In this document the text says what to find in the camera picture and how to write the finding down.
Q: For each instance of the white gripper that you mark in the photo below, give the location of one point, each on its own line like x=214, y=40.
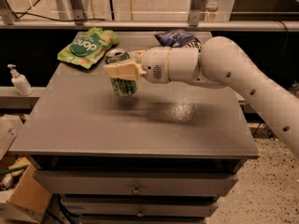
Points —
x=154, y=63

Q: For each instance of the green soda can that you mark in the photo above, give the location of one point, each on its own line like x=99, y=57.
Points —
x=121, y=87

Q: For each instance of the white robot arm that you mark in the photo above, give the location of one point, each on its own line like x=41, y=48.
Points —
x=219, y=63

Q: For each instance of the blue chip bag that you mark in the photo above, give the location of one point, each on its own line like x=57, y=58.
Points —
x=178, y=39

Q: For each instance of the green snack bag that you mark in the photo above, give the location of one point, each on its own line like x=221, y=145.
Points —
x=89, y=48

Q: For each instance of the grey drawer cabinet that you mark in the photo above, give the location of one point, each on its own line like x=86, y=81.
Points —
x=181, y=144

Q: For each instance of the white pump bottle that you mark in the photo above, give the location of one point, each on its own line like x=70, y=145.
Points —
x=19, y=81

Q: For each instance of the metal drawer knob upper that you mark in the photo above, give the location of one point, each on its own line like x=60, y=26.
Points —
x=136, y=190

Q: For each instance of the metal drawer knob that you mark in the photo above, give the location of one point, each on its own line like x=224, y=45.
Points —
x=140, y=213
x=136, y=190

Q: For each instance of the metal drawer knob lower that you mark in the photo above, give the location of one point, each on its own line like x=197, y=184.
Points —
x=140, y=213

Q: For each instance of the cardboard box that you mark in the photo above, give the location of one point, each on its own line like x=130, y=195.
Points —
x=27, y=200

